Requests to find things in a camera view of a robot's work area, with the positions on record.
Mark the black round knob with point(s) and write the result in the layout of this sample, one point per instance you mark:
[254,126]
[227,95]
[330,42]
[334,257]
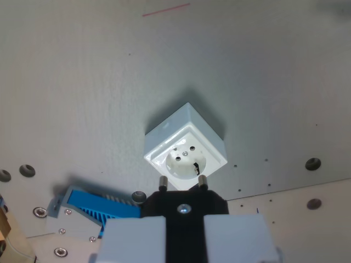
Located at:
[138,197]

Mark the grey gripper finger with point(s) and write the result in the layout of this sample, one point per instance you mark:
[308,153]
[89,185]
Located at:
[235,238]
[134,241]

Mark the brown wooden block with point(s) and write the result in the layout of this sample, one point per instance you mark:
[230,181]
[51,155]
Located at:
[4,222]

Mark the black two-pin power plug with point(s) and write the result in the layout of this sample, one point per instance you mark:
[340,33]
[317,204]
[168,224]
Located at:
[185,227]

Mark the blue finned block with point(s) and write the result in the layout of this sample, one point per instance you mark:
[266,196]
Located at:
[101,205]

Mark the white wall socket box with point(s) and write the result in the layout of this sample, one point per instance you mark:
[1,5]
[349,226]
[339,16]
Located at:
[189,137]

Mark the grey bracket with screws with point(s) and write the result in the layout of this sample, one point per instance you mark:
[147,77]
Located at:
[74,222]

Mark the silver hex socket bolt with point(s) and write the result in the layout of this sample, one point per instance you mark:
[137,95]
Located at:
[40,212]
[61,252]

